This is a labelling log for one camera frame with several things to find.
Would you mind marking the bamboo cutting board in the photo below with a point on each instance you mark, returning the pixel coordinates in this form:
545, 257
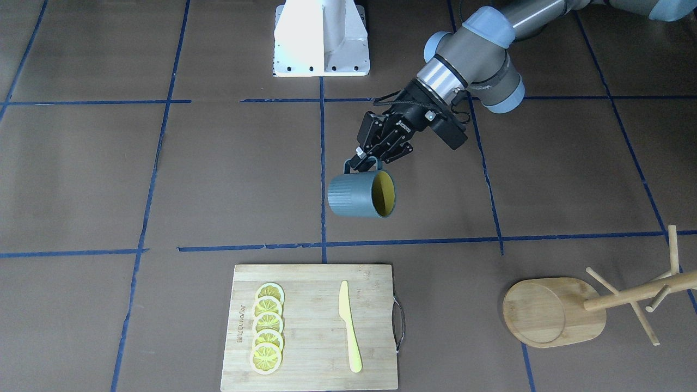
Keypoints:
315, 350

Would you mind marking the teal ribbed mug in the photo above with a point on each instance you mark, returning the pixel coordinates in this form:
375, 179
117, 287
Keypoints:
362, 194

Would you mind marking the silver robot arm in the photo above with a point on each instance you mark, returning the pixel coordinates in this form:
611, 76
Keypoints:
475, 61

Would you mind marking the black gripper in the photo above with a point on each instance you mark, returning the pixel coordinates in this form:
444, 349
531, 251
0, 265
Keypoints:
412, 115

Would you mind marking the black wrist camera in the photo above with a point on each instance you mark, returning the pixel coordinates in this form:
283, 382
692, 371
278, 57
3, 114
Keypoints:
447, 127

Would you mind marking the yellow plastic knife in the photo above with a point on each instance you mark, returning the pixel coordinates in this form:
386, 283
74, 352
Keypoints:
344, 307

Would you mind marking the lemon slice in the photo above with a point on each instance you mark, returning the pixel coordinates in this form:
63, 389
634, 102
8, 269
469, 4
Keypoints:
266, 304
271, 289
268, 320
265, 358
270, 336

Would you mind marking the wooden cup rack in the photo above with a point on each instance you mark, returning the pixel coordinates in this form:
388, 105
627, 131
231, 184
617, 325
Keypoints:
560, 311

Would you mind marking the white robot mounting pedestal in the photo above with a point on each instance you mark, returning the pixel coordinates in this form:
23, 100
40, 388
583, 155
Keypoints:
321, 39

